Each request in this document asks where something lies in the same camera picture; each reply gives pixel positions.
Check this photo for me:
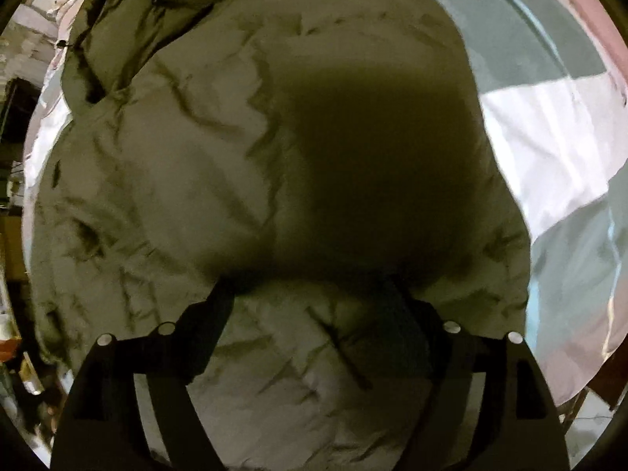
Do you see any olive green puffer jacket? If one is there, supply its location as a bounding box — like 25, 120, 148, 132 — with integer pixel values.
31, 0, 530, 470

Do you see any grey white striped bed quilt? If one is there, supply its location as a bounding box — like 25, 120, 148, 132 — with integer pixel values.
24, 0, 627, 404

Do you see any pink folded blanket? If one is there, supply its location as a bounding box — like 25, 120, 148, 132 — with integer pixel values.
570, 0, 627, 80

